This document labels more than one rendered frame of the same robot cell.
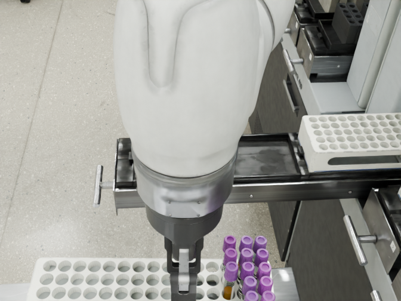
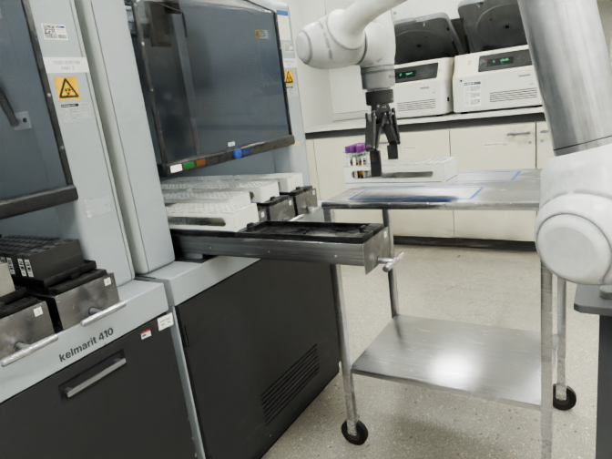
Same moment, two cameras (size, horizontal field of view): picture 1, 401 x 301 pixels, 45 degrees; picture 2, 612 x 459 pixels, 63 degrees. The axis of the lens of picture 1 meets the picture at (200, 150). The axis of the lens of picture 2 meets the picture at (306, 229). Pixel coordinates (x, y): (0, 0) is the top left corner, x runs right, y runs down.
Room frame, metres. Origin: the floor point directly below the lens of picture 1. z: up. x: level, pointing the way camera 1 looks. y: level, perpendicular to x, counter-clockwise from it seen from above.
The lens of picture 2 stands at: (1.51, 0.70, 1.11)
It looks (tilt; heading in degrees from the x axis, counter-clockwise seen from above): 15 degrees down; 219
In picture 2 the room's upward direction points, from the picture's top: 7 degrees counter-clockwise
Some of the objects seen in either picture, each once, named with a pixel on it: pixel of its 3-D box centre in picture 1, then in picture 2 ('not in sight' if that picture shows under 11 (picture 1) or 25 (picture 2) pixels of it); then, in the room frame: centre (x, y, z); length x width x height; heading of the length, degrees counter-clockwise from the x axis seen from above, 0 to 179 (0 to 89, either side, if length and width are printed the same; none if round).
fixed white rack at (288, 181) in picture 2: not in sight; (261, 184); (0.23, -0.53, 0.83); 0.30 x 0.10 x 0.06; 96
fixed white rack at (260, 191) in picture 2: not in sight; (235, 194); (0.39, -0.52, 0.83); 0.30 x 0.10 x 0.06; 96
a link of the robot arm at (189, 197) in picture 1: (184, 164); (378, 78); (0.30, 0.01, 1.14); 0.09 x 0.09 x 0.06
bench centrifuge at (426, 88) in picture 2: not in sight; (418, 68); (-1.88, -0.89, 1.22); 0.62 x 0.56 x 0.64; 4
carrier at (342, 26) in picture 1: (344, 25); (55, 260); (1.08, -0.34, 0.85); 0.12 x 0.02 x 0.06; 6
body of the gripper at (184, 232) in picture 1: (184, 216); (380, 107); (0.30, 0.01, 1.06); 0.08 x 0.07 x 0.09; 2
